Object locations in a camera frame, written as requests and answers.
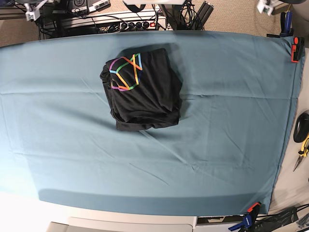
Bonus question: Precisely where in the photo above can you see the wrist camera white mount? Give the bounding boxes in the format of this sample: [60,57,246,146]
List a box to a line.
[257,0,283,16]
[23,0,48,22]

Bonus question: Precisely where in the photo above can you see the blue black clamp bottom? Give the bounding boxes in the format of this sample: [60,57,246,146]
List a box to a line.
[228,215,253,232]

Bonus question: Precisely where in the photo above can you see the blue clamp top right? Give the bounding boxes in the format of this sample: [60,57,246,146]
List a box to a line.
[280,11,294,37]

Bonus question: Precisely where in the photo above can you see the dark grey T-shirt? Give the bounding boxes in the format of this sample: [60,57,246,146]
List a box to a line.
[100,48,182,131]

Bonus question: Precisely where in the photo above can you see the black extrusion piece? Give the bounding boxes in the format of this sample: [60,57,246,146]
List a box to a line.
[191,1,213,30]

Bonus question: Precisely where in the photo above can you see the orange black clamp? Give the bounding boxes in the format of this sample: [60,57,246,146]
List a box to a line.
[247,202,262,216]
[291,37,305,63]

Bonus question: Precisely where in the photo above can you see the bundle of black cables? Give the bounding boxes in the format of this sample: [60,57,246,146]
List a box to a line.
[135,0,206,32]

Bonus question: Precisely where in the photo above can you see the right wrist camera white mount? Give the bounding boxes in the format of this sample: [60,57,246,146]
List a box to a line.
[23,0,48,22]

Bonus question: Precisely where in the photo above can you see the orange black clamp bottom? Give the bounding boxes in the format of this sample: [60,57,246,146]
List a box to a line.
[247,202,262,216]

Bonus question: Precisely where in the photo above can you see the yellow handled pliers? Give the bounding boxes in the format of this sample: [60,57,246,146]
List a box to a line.
[293,136,309,171]

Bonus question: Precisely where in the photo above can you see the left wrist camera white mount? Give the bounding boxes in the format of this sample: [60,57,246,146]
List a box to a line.
[257,0,283,16]

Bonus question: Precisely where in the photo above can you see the black computer mouse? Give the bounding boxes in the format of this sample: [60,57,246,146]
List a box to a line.
[293,112,309,143]

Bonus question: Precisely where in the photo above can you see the blue table cloth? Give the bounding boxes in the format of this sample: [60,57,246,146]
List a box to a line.
[0,31,305,216]

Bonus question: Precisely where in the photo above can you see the orange black clamp top right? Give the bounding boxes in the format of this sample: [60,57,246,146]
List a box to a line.
[291,37,305,63]

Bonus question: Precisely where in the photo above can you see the black power strip red switch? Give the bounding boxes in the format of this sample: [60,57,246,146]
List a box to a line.
[106,21,158,33]

